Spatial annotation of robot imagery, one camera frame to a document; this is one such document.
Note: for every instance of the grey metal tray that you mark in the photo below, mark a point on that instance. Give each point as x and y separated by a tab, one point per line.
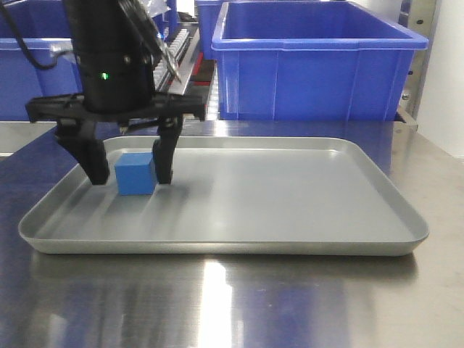
236	195

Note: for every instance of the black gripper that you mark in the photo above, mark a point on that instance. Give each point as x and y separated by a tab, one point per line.
76	130

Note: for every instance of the blue bin front left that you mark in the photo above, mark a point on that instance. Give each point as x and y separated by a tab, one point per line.
41	24

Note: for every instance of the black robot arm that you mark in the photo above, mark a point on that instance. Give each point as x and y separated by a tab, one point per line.
114	43

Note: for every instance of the clear plastic bag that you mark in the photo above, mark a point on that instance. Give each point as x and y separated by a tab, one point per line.
155	7

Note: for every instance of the steel shelf upright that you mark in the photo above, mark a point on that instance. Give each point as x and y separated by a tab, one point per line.
420	16

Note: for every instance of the blue bin front right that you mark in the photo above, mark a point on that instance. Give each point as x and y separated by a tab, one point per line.
310	60

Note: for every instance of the white roller track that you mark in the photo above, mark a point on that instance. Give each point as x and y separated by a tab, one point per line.
168	66

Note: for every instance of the blue foam cube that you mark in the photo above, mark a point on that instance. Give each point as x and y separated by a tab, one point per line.
135	174

